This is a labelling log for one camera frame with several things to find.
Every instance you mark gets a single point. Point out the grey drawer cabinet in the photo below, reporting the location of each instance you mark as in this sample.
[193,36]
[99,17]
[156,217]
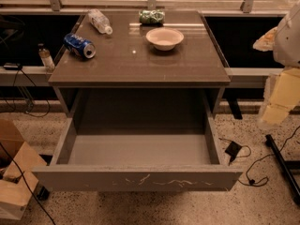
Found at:
[127,59]

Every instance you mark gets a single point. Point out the white paper bowl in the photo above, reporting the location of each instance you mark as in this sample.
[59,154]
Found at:
[164,39]

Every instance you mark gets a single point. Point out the green crushed can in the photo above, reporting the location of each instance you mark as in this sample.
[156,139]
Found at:
[151,16]

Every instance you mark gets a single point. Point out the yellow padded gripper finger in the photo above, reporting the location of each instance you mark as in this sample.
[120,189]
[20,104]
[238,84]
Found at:
[281,95]
[266,42]

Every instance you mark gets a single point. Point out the small glass bottle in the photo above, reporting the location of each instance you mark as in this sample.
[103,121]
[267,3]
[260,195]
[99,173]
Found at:
[46,58]

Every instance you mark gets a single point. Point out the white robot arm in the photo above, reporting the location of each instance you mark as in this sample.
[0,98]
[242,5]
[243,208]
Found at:
[286,49]

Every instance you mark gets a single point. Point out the black power adapter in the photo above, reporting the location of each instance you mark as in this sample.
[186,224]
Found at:
[232,150]

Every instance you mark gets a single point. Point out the cardboard box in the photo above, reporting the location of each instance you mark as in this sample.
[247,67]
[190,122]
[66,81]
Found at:
[18,159]

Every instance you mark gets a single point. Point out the blue pepsi can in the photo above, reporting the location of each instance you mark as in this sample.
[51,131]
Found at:
[79,46]

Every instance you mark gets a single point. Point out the black device on ledge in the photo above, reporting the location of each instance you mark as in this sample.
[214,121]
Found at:
[12,66]

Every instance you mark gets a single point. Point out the black metal stand leg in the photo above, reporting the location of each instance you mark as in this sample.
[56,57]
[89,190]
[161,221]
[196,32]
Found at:
[287,167]

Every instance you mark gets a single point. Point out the clear plastic water bottle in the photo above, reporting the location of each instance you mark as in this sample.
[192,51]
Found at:
[100,21]

